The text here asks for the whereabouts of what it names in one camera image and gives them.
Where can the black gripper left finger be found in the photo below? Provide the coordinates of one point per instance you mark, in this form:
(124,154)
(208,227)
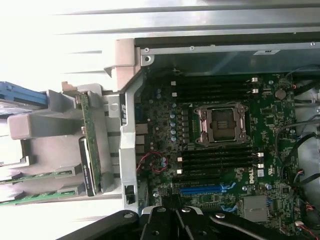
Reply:
(152,225)

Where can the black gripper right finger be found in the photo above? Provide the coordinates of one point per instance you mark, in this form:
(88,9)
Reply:
(192,225)

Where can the black RAM slot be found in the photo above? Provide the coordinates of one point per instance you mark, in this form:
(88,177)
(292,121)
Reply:
(217,150)
(217,162)
(212,91)
(212,96)
(212,85)
(212,80)
(217,156)
(217,168)

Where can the green RAM stick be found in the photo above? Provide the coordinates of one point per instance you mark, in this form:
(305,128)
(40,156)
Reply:
(37,197)
(37,178)

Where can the blue expansion slot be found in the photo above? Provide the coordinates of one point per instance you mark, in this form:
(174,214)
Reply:
(200,191)

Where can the black expansion slot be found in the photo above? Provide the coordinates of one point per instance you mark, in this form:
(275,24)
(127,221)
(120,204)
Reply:
(197,178)

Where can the silver chipset heat sink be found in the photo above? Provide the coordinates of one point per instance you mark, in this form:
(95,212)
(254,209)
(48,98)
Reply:
(255,206)

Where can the silver metal PC case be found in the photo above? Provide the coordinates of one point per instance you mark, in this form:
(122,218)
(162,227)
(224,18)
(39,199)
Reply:
(128,140)

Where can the green graphics card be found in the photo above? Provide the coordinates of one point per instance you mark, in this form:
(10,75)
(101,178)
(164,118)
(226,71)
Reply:
(91,140)

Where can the metal CPU socket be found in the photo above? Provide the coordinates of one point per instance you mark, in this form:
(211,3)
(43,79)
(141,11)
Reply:
(222,122)

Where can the green Dell motherboard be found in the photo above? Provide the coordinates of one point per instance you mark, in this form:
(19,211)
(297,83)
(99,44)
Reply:
(270,140)

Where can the grey parts rack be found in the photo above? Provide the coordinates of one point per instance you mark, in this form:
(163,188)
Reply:
(50,147)

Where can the round coin cell battery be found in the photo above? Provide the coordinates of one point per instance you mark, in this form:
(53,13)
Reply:
(280,94)

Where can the blue plastic part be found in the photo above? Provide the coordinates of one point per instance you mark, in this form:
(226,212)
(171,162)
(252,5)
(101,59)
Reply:
(22,93)

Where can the white case sticker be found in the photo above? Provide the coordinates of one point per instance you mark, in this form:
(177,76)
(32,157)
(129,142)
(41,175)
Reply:
(266,52)

